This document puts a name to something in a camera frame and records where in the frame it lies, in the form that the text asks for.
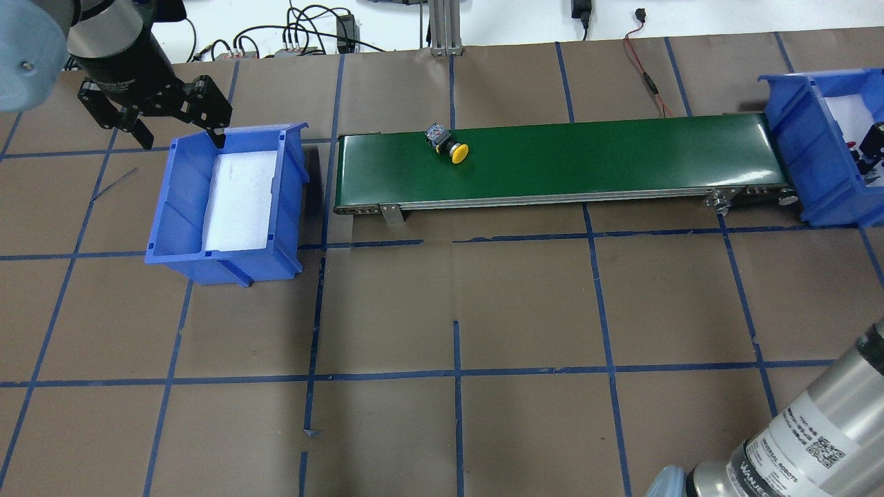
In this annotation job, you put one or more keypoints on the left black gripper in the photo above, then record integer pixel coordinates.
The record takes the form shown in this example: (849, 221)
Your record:
(131, 67)

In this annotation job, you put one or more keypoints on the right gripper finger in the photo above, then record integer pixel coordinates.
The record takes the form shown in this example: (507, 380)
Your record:
(871, 147)

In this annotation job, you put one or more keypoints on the red push button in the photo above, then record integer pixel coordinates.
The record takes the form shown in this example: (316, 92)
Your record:
(864, 164)

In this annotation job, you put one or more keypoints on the yellow push button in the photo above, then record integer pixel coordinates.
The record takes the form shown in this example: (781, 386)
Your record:
(441, 139)

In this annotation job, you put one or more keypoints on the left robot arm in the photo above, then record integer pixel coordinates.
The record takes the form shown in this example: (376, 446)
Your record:
(39, 37)

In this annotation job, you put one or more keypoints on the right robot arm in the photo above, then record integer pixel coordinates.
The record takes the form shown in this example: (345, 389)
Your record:
(828, 441)

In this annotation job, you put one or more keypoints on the white foam pad right bin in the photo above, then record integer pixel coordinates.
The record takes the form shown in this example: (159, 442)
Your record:
(851, 115)

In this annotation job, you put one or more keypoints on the white foam pad bin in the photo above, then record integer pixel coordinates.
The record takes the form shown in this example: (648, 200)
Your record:
(851, 115)
(239, 203)

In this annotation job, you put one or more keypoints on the right blue plastic bin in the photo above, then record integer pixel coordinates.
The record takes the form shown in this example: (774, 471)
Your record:
(816, 158)

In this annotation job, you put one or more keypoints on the blue plastic bin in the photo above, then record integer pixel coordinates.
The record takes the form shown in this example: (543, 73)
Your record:
(175, 240)
(816, 158)

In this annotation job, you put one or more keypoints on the left blue plastic bin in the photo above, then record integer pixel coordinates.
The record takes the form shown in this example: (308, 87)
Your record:
(175, 240)

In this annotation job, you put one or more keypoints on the white foam pad left bin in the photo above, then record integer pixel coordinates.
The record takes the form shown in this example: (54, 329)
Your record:
(239, 203)

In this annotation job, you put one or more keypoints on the green conveyor belt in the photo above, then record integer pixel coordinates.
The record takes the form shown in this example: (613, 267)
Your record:
(390, 174)

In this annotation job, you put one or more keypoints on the black power adapter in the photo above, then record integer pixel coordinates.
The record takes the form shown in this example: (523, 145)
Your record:
(346, 33)

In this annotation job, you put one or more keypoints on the aluminium profile post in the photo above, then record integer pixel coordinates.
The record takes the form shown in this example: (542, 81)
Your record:
(445, 28)

